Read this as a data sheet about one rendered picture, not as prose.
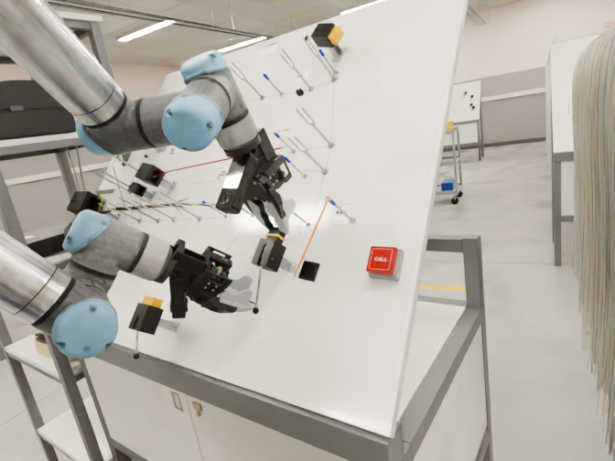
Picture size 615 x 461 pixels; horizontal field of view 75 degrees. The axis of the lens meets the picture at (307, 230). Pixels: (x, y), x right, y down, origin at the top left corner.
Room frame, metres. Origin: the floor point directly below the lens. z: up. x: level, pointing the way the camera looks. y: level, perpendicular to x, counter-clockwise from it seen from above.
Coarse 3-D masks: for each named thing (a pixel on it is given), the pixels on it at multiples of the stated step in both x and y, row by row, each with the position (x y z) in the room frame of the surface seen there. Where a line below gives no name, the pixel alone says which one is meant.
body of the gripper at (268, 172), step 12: (264, 132) 0.78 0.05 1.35; (252, 144) 0.73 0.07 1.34; (264, 144) 0.78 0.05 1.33; (228, 156) 0.75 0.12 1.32; (264, 156) 0.78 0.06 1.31; (276, 156) 0.79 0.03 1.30; (264, 168) 0.77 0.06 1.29; (276, 168) 0.78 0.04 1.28; (288, 168) 0.80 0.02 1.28; (252, 180) 0.75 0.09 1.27; (264, 180) 0.75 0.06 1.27; (276, 180) 0.79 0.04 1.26; (252, 192) 0.77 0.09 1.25; (264, 192) 0.75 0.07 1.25
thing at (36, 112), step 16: (16, 80) 1.46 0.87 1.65; (32, 80) 1.50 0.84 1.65; (0, 96) 1.40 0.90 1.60; (16, 96) 1.44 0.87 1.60; (32, 96) 1.48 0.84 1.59; (48, 96) 1.52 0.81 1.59; (0, 112) 1.39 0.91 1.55; (16, 112) 1.43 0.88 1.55; (32, 112) 1.47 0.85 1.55; (48, 112) 1.51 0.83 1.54; (64, 112) 1.55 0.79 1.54; (0, 128) 1.37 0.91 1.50; (16, 128) 1.41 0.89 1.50; (32, 128) 1.45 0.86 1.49; (48, 128) 1.49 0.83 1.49; (64, 128) 1.53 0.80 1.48
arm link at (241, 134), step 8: (248, 112) 0.76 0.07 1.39; (248, 120) 0.73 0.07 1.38; (224, 128) 0.78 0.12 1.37; (232, 128) 0.71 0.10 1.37; (240, 128) 0.72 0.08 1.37; (248, 128) 0.73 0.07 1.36; (256, 128) 0.75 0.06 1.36; (224, 136) 0.72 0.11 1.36; (232, 136) 0.72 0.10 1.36; (240, 136) 0.72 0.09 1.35; (248, 136) 0.73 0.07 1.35; (224, 144) 0.73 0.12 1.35; (232, 144) 0.72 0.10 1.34; (240, 144) 0.72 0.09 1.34
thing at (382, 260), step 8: (376, 248) 0.70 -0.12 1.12; (384, 248) 0.69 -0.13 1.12; (392, 248) 0.68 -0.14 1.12; (376, 256) 0.69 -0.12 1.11; (384, 256) 0.68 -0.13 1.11; (392, 256) 0.67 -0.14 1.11; (368, 264) 0.69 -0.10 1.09; (376, 264) 0.68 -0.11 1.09; (384, 264) 0.67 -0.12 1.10; (392, 264) 0.66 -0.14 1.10; (368, 272) 0.69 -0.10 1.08; (376, 272) 0.67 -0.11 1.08; (384, 272) 0.66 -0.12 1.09; (392, 272) 0.66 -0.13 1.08
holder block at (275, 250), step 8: (264, 240) 0.79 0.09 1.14; (272, 240) 0.78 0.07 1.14; (256, 248) 0.79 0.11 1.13; (272, 248) 0.77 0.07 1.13; (280, 248) 0.79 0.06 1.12; (256, 256) 0.78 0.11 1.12; (264, 256) 0.77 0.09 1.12; (272, 256) 0.77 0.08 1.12; (280, 256) 0.79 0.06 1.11; (256, 264) 0.77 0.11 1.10; (264, 264) 0.76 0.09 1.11; (272, 264) 0.77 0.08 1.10
